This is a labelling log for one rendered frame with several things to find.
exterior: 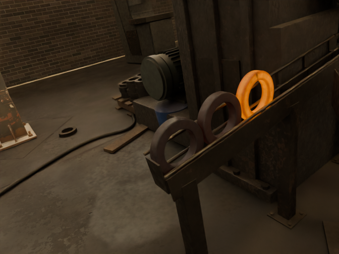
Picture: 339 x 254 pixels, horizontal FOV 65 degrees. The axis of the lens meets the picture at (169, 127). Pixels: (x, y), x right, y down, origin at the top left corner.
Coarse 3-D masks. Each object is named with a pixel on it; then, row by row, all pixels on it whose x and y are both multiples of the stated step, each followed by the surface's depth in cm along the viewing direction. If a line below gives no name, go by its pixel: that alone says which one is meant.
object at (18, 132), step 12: (0, 72) 259; (0, 84) 261; (0, 96) 264; (0, 108) 267; (12, 108) 273; (0, 120) 270; (12, 120) 276; (0, 132) 272; (12, 132) 274; (24, 132) 285; (0, 144) 277; (12, 144) 271
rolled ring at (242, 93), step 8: (256, 72) 91; (264, 72) 93; (248, 80) 89; (256, 80) 92; (264, 80) 95; (240, 88) 90; (248, 88) 90; (264, 88) 99; (272, 88) 99; (240, 96) 90; (248, 96) 91; (264, 96) 100; (272, 96) 100; (248, 104) 92; (264, 104) 99; (248, 112) 93
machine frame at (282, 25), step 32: (192, 0) 138; (224, 0) 121; (256, 0) 109; (288, 0) 111; (320, 0) 124; (192, 32) 147; (224, 32) 128; (256, 32) 114; (288, 32) 107; (320, 32) 121; (192, 64) 154; (224, 64) 135; (256, 64) 120; (320, 64) 128; (192, 96) 165; (256, 96) 127; (320, 96) 136; (320, 128) 145; (256, 160) 142; (320, 160) 155; (256, 192) 144
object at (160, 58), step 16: (176, 48) 225; (144, 64) 220; (160, 64) 207; (176, 64) 213; (144, 80) 231; (160, 80) 209; (176, 80) 214; (144, 96) 264; (160, 96) 219; (176, 96) 234; (144, 112) 245; (176, 112) 211
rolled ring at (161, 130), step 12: (168, 120) 77; (180, 120) 77; (192, 120) 79; (156, 132) 76; (168, 132) 75; (192, 132) 81; (156, 144) 74; (192, 144) 84; (156, 156) 75; (168, 168) 79
